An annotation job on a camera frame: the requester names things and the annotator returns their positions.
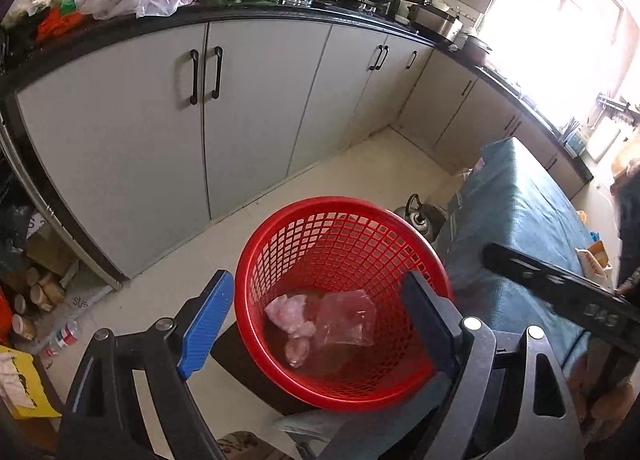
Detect gas stove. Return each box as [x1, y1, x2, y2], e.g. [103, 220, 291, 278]
[317, 0, 403, 17]

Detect dark stool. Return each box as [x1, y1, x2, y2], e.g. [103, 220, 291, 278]
[210, 323, 321, 416]

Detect yellow paper bag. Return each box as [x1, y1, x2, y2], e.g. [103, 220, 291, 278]
[0, 344, 63, 422]

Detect orange cardboard box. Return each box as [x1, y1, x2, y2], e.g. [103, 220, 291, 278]
[576, 245, 614, 287]

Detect kitchen window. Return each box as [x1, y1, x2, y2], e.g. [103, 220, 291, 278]
[477, 0, 628, 126]

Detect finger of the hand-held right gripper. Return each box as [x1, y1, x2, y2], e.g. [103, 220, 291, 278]
[483, 241, 640, 338]

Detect brown cooking pot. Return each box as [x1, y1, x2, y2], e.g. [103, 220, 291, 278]
[461, 32, 494, 66]

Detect chopstick holder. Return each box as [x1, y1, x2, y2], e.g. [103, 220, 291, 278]
[562, 116, 587, 157]

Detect silver rice cooker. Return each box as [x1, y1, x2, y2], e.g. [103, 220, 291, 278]
[407, 4, 464, 44]

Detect grey kitchen base cabinets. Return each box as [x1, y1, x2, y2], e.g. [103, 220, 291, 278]
[12, 20, 593, 281]

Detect blue tablecloth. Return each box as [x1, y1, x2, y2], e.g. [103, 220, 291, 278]
[435, 137, 618, 376]

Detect plastic bottle with label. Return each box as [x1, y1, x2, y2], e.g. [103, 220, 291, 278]
[41, 319, 84, 358]

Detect group of paper cups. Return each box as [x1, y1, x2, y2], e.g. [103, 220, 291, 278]
[11, 266, 67, 342]

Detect black kitchen countertop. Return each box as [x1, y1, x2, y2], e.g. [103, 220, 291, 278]
[0, 0, 596, 181]

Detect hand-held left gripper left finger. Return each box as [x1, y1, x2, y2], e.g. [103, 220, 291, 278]
[55, 269, 236, 460]

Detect orange and green bundle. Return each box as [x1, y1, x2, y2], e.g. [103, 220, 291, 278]
[22, 0, 93, 44]

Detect red plastic mesh basket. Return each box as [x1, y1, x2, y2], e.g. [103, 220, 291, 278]
[235, 197, 455, 411]

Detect dark metal kettle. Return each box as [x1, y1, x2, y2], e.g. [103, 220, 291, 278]
[394, 193, 447, 242]

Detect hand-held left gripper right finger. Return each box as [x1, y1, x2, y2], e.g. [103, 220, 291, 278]
[402, 270, 586, 460]

